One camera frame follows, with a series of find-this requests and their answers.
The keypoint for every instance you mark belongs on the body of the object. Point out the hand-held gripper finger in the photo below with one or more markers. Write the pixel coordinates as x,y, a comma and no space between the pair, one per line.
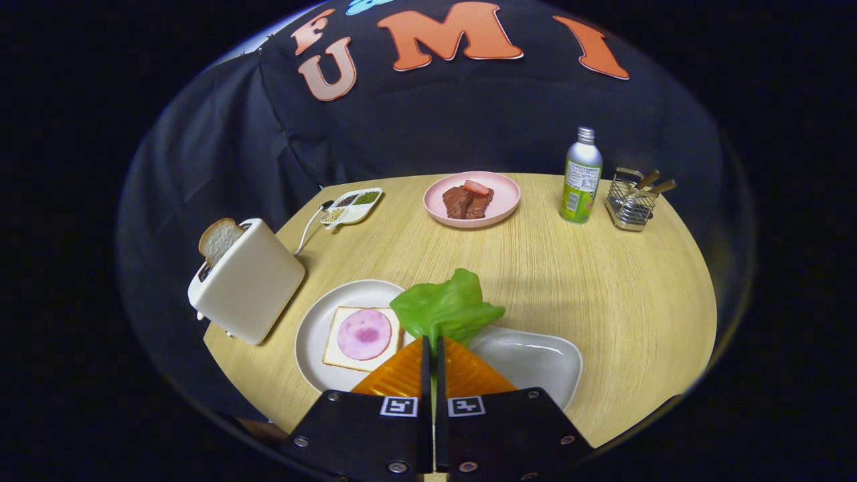
426,388
439,388

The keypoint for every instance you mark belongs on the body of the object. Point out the pile of green beans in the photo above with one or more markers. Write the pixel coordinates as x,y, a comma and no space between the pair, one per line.
366,197

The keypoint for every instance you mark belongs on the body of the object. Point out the brown meat slice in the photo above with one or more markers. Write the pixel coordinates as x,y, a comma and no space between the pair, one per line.
456,202
481,204

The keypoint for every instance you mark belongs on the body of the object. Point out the silver bottle with green label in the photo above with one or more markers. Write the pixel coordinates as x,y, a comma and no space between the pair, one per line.
580,181

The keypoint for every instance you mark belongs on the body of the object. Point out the black backdrop cloth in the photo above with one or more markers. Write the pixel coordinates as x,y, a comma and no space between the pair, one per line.
415,120

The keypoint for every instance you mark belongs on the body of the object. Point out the pink plate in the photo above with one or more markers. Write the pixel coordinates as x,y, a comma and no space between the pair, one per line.
505,197

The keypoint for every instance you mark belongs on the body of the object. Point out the pink ham slice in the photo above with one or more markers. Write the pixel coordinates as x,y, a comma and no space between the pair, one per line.
363,335

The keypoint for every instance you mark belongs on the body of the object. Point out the pile of dark beans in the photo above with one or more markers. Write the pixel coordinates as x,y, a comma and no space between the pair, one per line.
346,199

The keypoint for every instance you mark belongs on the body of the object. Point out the green lettuce leaf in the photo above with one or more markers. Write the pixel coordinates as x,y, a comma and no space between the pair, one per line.
445,308

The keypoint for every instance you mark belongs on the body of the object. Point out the white oblong plate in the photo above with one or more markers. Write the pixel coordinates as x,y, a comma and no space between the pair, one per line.
535,361

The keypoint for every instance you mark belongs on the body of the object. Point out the white divided dish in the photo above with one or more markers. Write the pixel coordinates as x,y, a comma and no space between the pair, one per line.
353,213

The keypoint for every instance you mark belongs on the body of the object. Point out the pile of yellow beans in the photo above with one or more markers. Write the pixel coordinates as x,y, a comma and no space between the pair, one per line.
333,215

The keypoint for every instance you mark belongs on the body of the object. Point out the pink sausage piece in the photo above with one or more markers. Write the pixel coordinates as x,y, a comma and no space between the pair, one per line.
477,187

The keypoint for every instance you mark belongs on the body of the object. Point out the white toaster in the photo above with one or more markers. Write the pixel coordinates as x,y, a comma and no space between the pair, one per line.
251,294

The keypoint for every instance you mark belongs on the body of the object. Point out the brown crust bread slice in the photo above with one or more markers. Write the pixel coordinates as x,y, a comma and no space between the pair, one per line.
217,239

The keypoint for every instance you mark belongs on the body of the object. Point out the white round plate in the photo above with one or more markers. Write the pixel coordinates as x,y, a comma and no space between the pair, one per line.
318,321

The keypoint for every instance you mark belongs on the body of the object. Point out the white square toast slice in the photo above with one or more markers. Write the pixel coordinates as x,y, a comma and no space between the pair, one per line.
333,355

